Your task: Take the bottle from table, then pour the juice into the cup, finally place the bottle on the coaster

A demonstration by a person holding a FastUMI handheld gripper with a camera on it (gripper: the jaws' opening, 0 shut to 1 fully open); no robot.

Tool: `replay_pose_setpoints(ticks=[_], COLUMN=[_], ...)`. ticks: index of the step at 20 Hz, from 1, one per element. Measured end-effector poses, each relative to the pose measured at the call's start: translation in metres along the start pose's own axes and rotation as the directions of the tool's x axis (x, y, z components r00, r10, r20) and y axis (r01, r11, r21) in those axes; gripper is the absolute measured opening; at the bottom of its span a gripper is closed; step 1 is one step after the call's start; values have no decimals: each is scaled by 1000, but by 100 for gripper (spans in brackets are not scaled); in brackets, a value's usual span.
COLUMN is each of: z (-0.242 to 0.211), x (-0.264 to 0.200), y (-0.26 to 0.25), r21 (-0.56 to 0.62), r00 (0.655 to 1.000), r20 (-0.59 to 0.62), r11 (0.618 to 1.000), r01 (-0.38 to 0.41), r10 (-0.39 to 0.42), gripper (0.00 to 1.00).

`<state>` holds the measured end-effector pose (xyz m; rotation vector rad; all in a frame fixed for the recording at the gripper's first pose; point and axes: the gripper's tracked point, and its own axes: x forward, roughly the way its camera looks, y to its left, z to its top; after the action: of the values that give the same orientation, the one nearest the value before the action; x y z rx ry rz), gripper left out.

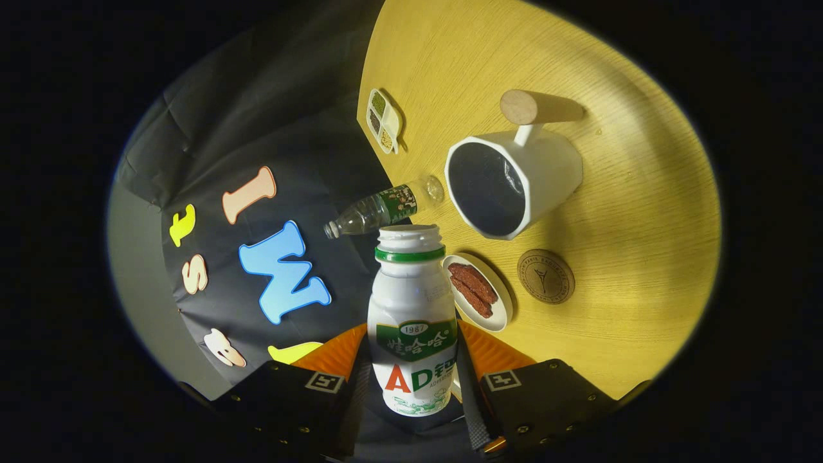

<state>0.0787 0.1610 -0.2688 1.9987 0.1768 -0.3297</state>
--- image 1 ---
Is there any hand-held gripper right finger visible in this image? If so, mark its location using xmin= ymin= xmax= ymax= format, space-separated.
xmin=454 ymin=320 xmax=617 ymax=458

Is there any white round plate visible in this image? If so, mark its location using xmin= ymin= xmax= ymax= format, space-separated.
xmin=442 ymin=253 xmax=514 ymax=332

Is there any clear plastic water bottle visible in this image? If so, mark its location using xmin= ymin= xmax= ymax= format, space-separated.
xmin=323 ymin=175 xmax=446 ymax=240

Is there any white juice bottle green label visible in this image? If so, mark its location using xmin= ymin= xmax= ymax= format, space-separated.
xmin=366 ymin=224 xmax=458 ymax=417

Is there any black backdrop cloth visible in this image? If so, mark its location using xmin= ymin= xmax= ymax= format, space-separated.
xmin=116 ymin=0 xmax=480 ymax=463

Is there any round cork coaster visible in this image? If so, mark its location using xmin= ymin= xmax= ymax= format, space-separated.
xmin=517 ymin=249 xmax=575 ymax=305

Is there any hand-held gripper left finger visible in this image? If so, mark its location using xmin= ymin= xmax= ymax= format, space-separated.
xmin=211 ymin=323 xmax=374 ymax=460

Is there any white cup wooden handle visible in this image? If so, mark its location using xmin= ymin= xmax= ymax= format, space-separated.
xmin=444 ymin=89 xmax=586 ymax=241

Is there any white divided grain dish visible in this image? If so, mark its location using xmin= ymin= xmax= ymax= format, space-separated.
xmin=366 ymin=88 xmax=404 ymax=155

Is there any wooden table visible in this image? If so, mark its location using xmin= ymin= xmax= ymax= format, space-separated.
xmin=357 ymin=0 xmax=722 ymax=401

